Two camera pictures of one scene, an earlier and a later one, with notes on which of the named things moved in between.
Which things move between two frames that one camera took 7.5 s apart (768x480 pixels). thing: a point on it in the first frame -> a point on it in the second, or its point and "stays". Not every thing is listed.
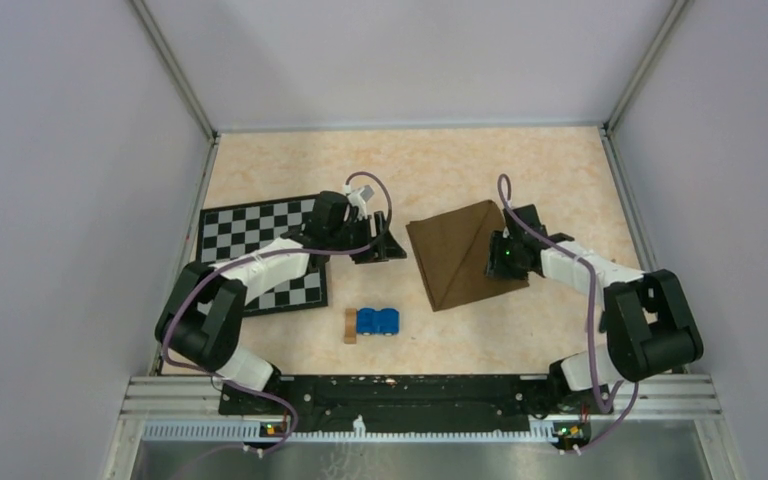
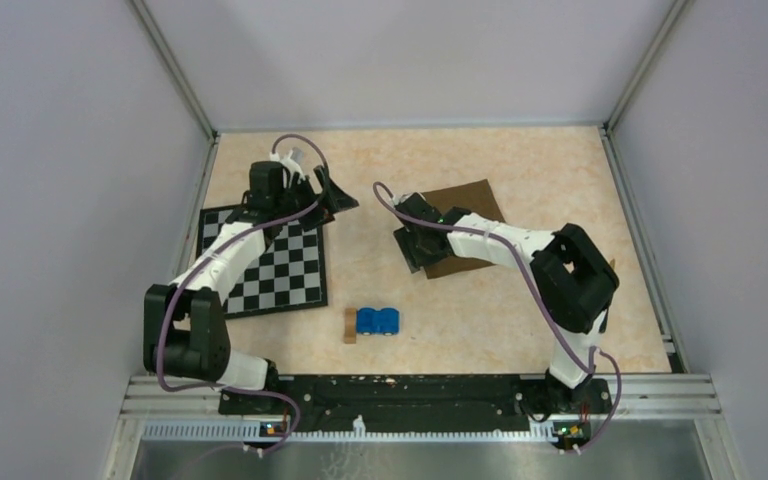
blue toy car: [384, 321] stays
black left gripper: [388, 248] -> [335, 199]
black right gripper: [495, 266] -> [415, 260]
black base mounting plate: [415, 403] stays
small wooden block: [350, 326] stays
